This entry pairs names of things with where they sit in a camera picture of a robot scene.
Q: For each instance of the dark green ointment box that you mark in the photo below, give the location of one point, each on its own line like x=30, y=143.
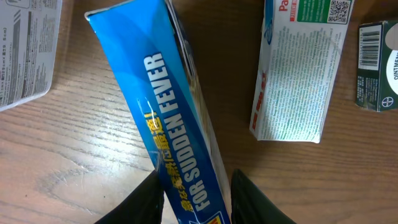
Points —
x=377, y=66

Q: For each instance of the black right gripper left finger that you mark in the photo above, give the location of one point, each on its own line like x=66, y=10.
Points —
x=143, y=206

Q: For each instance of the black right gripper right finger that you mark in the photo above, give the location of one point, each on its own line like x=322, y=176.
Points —
x=250, y=205

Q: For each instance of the grey printed sachet pack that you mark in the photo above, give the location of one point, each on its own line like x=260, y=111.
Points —
x=29, y=34

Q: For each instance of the white Panadol box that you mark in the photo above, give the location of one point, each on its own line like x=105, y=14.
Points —
x=301, y=47

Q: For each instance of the blue Cool Fever box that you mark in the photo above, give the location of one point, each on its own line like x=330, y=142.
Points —
x=150, y=56

